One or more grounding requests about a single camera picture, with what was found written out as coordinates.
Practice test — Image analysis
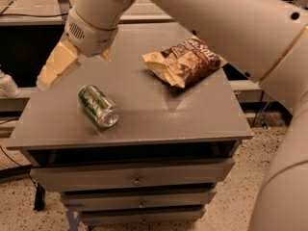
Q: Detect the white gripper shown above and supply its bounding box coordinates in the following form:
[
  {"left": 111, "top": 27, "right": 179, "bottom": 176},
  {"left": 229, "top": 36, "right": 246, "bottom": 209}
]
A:
[{"left": 37, "top": 8, "right": 117, "bottom": 90}]

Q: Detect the green soda can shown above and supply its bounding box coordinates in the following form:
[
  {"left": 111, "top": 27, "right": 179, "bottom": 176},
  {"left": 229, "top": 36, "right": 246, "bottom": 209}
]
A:
[{"left": 78, "top": 85, "right": 119, "bottom": 128}]

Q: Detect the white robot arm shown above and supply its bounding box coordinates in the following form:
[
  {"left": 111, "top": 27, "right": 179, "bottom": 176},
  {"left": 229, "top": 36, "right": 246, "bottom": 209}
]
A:
[{"left": 67, "top": 0, "right": 308, "bottom": 231}]

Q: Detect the white pipe at left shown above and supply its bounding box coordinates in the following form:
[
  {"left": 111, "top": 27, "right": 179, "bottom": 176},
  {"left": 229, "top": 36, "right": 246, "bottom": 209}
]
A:
[{"left": 0, "top": 70, "right": 20, "bottom": 97}]

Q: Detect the brown chip bag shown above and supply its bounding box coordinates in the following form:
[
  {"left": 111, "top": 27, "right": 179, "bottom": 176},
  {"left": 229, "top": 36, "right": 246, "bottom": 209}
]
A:
[{"left": 141, "top": 37, "right": 226, "bottom": 89}]

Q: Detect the top grey drawer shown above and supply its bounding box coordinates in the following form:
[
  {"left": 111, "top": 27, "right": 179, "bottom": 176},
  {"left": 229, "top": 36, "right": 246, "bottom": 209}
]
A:
[{"left": 31, "top": 158, "right": 235, "bottom": 192}]

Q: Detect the grey drawer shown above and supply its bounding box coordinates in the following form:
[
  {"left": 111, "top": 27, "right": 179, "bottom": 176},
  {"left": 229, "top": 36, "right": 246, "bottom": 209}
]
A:
[
  {"left": 80, "top": 206, "right": 205, "bottom": 226},
  {"left": 31, "top": 158, "right": 235, "bottom": 192},
  {"left": 61, "top": 187, "right": 217, "bottom": 212}
]

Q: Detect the grey drawer cabinet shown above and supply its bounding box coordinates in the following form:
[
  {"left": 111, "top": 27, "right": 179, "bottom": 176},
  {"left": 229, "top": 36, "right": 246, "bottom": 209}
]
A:
[{"left": 6, "top": 21, "right": 254, "bottom": 227}]

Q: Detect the bottom grey drawer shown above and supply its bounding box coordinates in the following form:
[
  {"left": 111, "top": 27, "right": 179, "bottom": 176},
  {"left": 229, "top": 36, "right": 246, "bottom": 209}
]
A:
[{"left": 80, "top": 206, "right": 205, "bottom": 226}]

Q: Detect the middle grey drawer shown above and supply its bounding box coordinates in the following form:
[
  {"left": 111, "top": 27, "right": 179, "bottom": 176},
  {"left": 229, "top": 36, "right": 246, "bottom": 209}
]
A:
[{"left": 61, "top": 187, "right": 217, "bottom": 212}]

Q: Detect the metal frame rail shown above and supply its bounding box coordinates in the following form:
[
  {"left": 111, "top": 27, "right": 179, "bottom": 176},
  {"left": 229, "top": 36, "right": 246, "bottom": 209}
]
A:
[{"left": 0, "top": 0, "right": 173, "bottom": 26}]

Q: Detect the black cable on rail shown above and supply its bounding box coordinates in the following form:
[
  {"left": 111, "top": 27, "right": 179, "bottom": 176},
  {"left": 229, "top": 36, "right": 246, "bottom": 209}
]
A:
[{"left": 0, "top": 0, "right": 69, "bottom": 18}]

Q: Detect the black cable on floor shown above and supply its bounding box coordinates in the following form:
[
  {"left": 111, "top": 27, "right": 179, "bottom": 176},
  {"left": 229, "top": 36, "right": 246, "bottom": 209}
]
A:
[{"left": 0, "top": 144, "right": 46, "bottom": 212}]

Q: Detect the black cable at right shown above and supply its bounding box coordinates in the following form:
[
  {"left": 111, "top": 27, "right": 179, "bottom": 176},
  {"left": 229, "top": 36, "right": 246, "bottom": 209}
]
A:
[{"left": 249, "top": 90, "right": 268, "bottom": 129}]

